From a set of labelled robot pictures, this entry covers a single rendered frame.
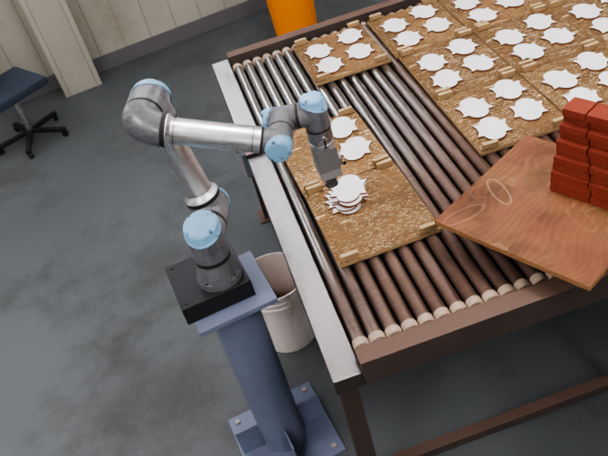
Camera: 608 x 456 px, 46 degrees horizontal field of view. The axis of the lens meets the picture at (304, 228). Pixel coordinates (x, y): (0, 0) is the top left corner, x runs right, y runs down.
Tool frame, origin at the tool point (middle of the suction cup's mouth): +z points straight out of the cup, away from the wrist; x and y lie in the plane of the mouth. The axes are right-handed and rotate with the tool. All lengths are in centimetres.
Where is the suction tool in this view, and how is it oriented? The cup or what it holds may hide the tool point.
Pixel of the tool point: (331, 184)
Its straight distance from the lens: 228.1
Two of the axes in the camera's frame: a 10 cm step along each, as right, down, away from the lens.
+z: 2.1, 7.6, 6.2
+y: -2.8, -5.6, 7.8
